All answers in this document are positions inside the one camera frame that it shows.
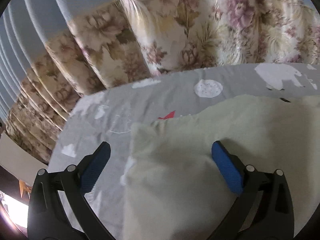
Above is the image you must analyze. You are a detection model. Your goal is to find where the grey patterned bed sheet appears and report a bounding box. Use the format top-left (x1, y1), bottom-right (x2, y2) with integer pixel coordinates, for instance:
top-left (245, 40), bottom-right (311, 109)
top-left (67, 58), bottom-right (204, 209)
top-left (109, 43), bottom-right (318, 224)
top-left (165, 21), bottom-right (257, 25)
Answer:
top-left (49, 63), bottom-right (319, 239)

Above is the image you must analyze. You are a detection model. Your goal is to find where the beige hooded jacket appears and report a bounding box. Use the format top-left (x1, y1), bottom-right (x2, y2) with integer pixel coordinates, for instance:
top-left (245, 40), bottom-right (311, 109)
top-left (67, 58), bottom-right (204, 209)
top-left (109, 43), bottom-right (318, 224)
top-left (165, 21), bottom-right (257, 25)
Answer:
top-left (123, 95), bottom-right (319, 239)

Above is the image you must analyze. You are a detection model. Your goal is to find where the blue floral curtain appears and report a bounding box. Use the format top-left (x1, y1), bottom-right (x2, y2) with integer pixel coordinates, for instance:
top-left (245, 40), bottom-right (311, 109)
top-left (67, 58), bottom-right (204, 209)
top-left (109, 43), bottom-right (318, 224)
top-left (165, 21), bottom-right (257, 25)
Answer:
top-left (1, 0), bottom-right (319, 164)

